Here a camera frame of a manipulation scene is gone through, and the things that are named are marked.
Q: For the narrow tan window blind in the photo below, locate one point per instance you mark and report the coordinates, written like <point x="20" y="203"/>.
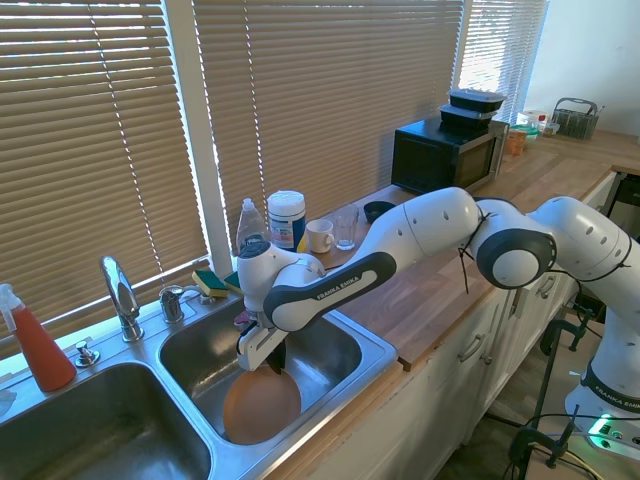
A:
<point x="500" y="50"/>

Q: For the yellow green sponge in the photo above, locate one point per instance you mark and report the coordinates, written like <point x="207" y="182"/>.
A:
<point x="232" y="282"/>
<point x="210" y="283"/>

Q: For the white lidded container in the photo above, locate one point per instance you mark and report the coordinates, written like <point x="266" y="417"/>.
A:
<point x="532" y="118"/>

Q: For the black C clamp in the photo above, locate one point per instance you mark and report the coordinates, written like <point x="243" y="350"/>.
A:
<point x="540" y="440"/>
<point x="565" y="332"/>

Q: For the white ceramic mug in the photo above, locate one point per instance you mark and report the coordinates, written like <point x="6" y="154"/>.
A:
<point x="318" y="236"/>

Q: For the small chrome sink knob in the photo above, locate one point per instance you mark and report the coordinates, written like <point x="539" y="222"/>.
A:
<point x="87" y="354"/>

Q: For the maroon wrist camera mount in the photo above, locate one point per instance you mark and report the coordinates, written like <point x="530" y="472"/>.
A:
<point x="243" y="318"/>

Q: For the orange cardboard box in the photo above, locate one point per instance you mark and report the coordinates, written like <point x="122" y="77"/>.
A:
<point x="516" y="142"/>

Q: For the white wipes canister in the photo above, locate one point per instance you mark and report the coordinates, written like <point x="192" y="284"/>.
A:
<point x="286" y="220"/>

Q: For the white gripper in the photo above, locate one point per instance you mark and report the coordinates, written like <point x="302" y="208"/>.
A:
<point x="256" y="347"/>

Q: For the orange spray bottle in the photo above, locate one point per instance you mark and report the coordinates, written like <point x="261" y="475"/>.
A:
<point x="42" y="350"/>

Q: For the black plastic food container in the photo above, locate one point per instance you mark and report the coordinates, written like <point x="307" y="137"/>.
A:
<point x="475" y="99"/>
<point x="465" y="119"/>

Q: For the stainless steel double sink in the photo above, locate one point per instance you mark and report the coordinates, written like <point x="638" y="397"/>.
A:
<point x="200" y="360"/>

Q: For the chrome sink faucet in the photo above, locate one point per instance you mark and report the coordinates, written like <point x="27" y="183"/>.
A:
<point x="121" y="295"/>

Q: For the small black bowl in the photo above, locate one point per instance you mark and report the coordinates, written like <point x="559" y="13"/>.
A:
<point x="376" y="210"/>

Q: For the orange plastic plate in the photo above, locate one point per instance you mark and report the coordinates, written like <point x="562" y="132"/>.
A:
<point x="260" y="407"/>

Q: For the clear drinking glass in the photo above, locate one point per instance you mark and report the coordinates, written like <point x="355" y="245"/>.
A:
<point x="346" y="226"/>

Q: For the green lidded container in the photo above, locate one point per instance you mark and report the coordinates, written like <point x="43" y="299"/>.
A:
<point x="525" y="131"/>

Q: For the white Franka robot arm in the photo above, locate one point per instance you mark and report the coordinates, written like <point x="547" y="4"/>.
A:
<point x="440" y="220"/>

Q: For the white kitchen cabinet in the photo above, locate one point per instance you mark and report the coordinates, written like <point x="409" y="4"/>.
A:
<point x="450" y="380"/>

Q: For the black microwave oven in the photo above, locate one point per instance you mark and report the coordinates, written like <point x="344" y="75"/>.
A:
<point x="425" y="155"/>

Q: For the wide tan window blind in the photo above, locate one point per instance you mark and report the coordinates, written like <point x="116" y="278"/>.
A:
<point x="90" y="165"/>
<point x="325" y="100"/>

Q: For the Dawn dish soap bottle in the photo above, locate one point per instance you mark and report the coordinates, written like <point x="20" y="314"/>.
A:
<point x="250" y="225"/>

